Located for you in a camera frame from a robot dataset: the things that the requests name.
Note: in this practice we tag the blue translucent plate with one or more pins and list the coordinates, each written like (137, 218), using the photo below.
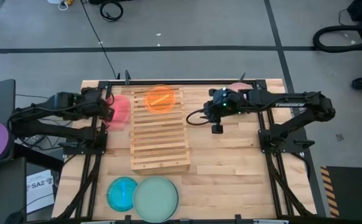
(118, 199)

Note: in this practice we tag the white paper sheet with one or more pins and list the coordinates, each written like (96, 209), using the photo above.
(40, 196)

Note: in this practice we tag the matte pink plate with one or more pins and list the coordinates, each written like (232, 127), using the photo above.
(238, 86)

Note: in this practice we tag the dark grey cabinet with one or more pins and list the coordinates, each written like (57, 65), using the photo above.
(9, 193)

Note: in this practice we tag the white plastic bin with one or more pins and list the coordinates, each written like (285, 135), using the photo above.
(55, 1)

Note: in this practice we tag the wooden slatted shelf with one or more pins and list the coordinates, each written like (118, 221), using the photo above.
(159, 146)

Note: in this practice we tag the orange translucent plate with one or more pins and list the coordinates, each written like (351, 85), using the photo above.
(152, 107)

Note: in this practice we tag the pink translucent plate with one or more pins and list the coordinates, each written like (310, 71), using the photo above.
(121, 115)

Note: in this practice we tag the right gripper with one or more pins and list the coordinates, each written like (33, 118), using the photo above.
(224, 101)

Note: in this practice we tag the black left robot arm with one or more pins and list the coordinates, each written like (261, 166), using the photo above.
(59, 132)

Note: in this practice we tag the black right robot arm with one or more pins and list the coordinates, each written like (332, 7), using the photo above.
(293, 105)

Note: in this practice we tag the pale grey plate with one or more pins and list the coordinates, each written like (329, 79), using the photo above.
(179, 202)

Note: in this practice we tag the black hazard striped mat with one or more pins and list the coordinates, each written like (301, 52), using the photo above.
(352, 189)

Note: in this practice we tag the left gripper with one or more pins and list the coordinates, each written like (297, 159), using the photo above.
(98, 104)

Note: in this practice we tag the yellow plug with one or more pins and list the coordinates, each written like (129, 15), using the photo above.
(70, 2)

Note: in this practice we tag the black aluminium rig frame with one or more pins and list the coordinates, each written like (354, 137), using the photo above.
(180, 82)

